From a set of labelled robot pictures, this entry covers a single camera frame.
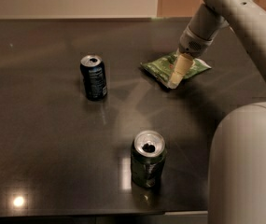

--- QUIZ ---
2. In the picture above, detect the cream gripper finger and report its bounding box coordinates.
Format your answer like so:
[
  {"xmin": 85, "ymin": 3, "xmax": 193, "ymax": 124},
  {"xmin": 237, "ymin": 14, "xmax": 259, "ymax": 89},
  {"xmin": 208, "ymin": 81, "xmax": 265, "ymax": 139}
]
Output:
[{"xmin": 167, "ymin": 53, "xmax": 194, "ymax": 89}]

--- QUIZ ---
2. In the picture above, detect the green jalapeno chip bag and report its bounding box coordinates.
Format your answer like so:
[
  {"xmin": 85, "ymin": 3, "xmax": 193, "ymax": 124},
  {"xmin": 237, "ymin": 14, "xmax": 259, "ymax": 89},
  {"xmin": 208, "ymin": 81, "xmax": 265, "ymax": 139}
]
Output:
[{"xmin": 141, "ymin": 52, "xmax": 210, "ymax": 89}]

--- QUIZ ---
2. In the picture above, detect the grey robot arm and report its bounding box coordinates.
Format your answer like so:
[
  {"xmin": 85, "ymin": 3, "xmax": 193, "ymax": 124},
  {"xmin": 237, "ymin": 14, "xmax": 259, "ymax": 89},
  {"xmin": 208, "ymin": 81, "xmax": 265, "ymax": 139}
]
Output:
[{"xmin": 176, "ymin": 0, "xmax": 266, "ymax": 224}]

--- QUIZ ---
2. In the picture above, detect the blue soda can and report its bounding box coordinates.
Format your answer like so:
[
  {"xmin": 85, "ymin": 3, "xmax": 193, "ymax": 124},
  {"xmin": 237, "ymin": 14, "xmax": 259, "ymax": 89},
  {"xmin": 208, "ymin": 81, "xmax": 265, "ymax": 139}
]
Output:
[{"xmin": 80, "ymin": 54, "xmax": 107, "ymax": 101}]

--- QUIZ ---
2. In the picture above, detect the green soda can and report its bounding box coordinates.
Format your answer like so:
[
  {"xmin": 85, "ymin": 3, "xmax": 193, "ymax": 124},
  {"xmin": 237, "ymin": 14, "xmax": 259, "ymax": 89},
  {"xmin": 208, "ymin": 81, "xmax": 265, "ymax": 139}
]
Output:
[{"xmin": 131, "ymin": 130, "xmax": 167, "ymax": 189}]

